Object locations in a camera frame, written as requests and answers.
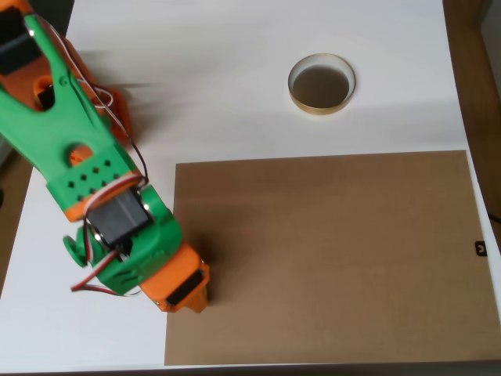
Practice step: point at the orange gripper, black servo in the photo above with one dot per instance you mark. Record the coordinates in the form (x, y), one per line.
(177, 281)

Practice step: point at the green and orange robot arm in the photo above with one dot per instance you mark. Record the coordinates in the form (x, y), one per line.
(78, 129)

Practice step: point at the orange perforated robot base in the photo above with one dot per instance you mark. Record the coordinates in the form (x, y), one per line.
(119, 113)

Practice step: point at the gold-rimmed round bowl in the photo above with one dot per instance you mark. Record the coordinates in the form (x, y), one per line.
(321, 86)

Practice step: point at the brown rectangular board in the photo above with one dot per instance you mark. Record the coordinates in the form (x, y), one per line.
(325, 258)

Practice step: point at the small black clip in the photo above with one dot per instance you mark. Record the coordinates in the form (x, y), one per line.
(480, 248)

